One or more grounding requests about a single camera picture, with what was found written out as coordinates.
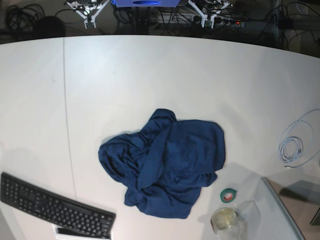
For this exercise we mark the blue box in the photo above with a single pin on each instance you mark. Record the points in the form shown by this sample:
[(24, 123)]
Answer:
[(146, 3)]

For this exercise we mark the dark blue t-shirt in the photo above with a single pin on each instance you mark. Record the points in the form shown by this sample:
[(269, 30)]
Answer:
[(165, 165)]

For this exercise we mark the black power strip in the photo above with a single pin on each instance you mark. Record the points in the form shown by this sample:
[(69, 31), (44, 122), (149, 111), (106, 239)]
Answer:
[(220, 21)]

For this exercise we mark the clear glass jar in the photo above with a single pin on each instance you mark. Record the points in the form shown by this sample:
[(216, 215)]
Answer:
[(225, 224)]

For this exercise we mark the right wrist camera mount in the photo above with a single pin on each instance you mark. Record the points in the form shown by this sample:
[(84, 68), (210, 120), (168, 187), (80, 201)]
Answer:
[(88, 10)]

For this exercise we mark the black computer keyboard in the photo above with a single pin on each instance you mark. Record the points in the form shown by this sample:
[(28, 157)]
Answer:
[(69, 214)]

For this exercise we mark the green electrical tape roll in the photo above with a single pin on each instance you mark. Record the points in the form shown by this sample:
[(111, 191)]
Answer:
[(228, 195)]

